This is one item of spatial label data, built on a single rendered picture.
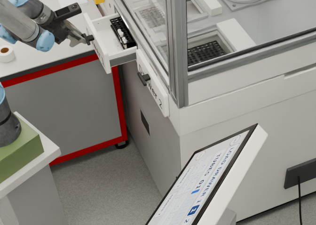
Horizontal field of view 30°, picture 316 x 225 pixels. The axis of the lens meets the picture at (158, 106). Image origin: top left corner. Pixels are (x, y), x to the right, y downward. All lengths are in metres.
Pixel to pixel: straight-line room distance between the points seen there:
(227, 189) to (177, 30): 0.54
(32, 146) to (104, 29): 0.67
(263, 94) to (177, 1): 0.61
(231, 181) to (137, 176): 1.54
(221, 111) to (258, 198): 0.70
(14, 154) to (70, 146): 0.89
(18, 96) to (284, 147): 1.17
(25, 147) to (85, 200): 0.92
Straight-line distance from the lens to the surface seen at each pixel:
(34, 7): 2.21
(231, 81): 2.04
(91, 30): 2.40
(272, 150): 2.47
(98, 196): 2.98
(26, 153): 2.14
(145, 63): 2.22
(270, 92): 2.19
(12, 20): 1.97
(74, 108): 2.79
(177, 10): 1.74
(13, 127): 2.11
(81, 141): 2.96
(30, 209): 2.38
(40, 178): 2.30
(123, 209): 2.92
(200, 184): 1.60
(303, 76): 2.23
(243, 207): 2.71
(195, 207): 1.51
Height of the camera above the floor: 2.41
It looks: 46 degrees down
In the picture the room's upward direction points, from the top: 5 degrees counter-clockwise
